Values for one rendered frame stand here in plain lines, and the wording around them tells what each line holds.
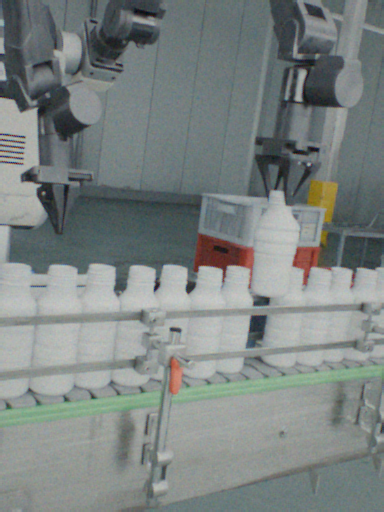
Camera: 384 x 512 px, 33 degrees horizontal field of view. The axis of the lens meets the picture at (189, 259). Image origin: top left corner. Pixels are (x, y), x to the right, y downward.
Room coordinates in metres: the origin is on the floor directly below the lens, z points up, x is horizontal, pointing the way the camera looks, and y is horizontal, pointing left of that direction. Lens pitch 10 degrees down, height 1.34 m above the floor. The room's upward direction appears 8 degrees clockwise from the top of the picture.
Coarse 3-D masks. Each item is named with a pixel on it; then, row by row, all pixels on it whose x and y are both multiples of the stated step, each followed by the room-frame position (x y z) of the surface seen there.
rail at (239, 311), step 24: (96, 312) 0.81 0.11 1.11; (120, 312) 0.83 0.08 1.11; (168, 312) 0.87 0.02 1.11; (192, 312) 0.90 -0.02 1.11; (216, 312) 0.92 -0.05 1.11; (240, 312) 0.95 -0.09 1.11; (264, 312) 0.98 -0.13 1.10; (288, 312) 1.01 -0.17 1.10; (312, 312) 1.04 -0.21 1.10; (120, 360) 0.83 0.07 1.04; (192, 360) 0.91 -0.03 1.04
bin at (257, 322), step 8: (256, 304) 1.82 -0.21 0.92; (264, 304) 1.79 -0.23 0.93; (256, 320) 1.81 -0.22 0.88; (264, 320) 1.78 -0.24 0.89; (256, 328) 1.80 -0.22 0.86; (264, 328) 1.78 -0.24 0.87; (248, 344) 1.41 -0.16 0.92; (256, 344) 1.41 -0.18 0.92; (376, 456) 1.36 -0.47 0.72; (376, 464) 1.36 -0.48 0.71; (312, 472) 1.25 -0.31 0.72; (376, 472) 1.36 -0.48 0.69; (312, 480) 1.24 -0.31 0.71; (312, 488) 1.24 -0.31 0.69
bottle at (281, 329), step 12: (300, 276) 1.05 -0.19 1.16; (300, 288) 1.05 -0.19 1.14; (276, 300) 1.04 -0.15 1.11; (288, 300) 1.03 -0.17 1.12; (300, 300) 1.04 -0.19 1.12; (276, 324) 1.04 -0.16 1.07; (288, 324) 1.03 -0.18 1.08; (300, 324) 1.05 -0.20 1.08; (264, 336) 1.06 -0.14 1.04; (276, 336) 1.04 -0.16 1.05; (288, 336) 1.03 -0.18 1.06; (264, 360) 1.05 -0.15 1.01; (276, 360) 1.03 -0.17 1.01; (288, 360) 1.04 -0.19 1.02
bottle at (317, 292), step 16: (320, 272) 1.07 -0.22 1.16; (304, 288) 1.09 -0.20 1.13; (320, 288) 1.07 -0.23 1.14; (320, 304) 1.06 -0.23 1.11; (304, 320) 1.07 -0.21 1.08; (320, 320) 1.06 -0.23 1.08; (304, 336) 1.07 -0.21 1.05; (320, 336) 1.06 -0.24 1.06; (304, 352) 1.06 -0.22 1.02; (320, 352) 1.07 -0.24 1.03
